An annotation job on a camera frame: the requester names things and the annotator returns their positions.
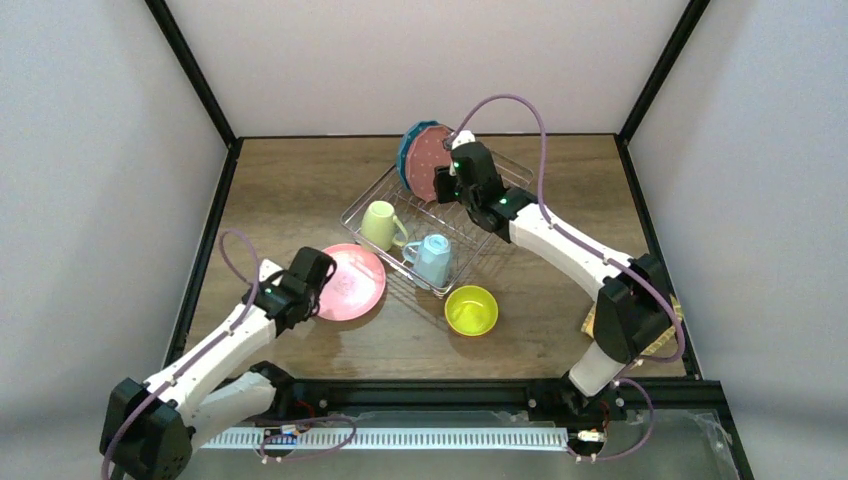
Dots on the white slotted cable duct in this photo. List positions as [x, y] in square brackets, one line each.
[488, 438]

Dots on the yellow-green bowl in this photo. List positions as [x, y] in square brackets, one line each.
[471, 311]

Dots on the light green mug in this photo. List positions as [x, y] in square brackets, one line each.
[381, 228]

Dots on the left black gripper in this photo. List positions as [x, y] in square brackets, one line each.
[317, 304]

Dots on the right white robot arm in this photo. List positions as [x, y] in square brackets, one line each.
[632, 300]

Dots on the light blue mug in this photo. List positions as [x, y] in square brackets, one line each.
[430, 260]

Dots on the blue polka dot plate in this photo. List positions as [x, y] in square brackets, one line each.
[406, 142]

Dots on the black aluminium frame rail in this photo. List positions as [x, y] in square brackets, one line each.
[536, 394]

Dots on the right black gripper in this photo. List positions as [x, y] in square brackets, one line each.
[448, 185]

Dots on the metal wire dish rack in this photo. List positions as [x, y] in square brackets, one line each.
[421, 219]

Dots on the pink polka dot plate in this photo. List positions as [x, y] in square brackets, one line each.
[425, 154]

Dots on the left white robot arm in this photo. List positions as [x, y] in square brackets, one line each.
[153, 428]

